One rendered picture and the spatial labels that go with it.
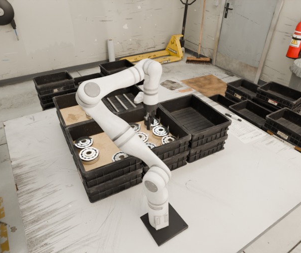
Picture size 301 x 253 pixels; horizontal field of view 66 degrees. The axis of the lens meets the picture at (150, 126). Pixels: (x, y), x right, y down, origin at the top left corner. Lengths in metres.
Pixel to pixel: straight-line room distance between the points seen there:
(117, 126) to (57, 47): 3.66
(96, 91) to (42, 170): 0.77
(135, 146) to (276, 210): 0.81
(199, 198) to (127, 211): 0.38
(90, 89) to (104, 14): 3.78
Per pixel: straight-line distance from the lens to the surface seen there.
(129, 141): 0.88
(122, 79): 0.94
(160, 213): 1.06
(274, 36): 4.14
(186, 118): 1.60
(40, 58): 4.46
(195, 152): 1.42
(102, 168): 1.10
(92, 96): 0.87
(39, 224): 1.28
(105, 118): 0.91
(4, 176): 2.67
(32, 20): 4.31
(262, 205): 1.37
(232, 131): 1.78
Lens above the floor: 1.71
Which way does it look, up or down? 36 degrees down
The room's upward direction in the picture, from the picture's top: 1 degrees clockwise
